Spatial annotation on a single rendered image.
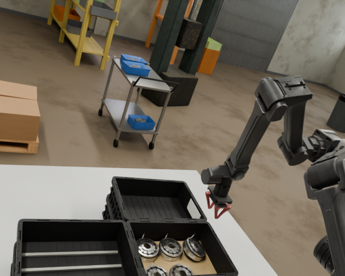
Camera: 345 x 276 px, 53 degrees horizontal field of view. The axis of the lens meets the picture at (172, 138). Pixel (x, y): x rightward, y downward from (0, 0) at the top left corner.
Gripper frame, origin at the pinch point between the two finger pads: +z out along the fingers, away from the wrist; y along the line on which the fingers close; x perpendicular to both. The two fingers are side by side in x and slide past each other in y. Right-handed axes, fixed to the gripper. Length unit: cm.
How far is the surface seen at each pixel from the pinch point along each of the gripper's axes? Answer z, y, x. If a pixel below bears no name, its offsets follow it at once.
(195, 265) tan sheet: 24.3, 4.8, -3.2
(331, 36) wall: -39, -811, 846
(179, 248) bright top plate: 20.7, -2.1, -8.8
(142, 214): 21.9, -25.9, -18.5
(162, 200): 22.3, -37.0, -4.0
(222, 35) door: 26, -774, 430
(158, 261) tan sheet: 23.0, 1.7, -19.0
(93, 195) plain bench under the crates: 32, -55, -35
